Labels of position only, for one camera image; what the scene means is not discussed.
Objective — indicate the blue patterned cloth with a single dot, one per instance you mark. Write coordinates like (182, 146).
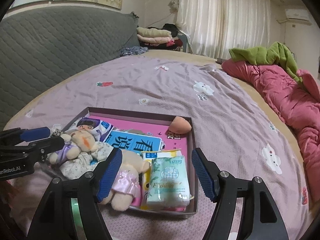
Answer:
(132, 51)

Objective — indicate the pink and blue book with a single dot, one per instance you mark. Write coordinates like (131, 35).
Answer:
(141, 137)

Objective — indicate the pink quilt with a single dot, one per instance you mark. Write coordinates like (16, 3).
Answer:
(296, 104)

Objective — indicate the green tissue pack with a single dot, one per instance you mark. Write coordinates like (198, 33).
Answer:
(168, 185)

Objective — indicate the grey quilted headboard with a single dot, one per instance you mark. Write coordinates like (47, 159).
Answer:
(42, 47)

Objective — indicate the teddy bear pink dress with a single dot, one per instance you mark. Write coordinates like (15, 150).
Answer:
(126, 186)

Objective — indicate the green blanket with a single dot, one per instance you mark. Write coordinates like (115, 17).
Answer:
(277, 54)

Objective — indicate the white floral scrunchie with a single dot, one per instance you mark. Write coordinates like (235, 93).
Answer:
(75, 168)

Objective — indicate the teddy bear purple dress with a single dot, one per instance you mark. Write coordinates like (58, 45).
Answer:
(74, 144)

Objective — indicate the white curtains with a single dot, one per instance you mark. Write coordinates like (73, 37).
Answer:
(213, 27)

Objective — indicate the purple doll face packet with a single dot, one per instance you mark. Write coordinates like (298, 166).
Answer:
(98, 128)

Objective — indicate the white air conditioner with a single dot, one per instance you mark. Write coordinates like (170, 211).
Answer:
(300, 16)

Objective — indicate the purple patterned bed sheet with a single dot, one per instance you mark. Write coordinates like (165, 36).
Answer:
(241, 134)

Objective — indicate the peach makeup sponge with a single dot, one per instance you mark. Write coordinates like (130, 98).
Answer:
(180, 126)

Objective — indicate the stack of folded clothes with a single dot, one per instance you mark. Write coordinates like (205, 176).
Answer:
(166, 38)

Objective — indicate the purple cardboard box tray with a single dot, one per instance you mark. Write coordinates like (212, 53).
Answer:
(100, 116)

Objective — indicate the yellow doll face packet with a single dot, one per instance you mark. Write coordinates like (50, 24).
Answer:
(149, 156)

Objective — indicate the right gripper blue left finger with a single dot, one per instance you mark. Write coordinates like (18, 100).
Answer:
(106, 172)

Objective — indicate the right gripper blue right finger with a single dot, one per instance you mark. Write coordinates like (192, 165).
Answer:
(207, 173)

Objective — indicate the leopard print scrunchie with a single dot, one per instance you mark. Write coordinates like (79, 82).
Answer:
(56, 133)

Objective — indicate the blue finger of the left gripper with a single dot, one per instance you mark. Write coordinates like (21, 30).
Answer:
(48, 145)
(35, 134)

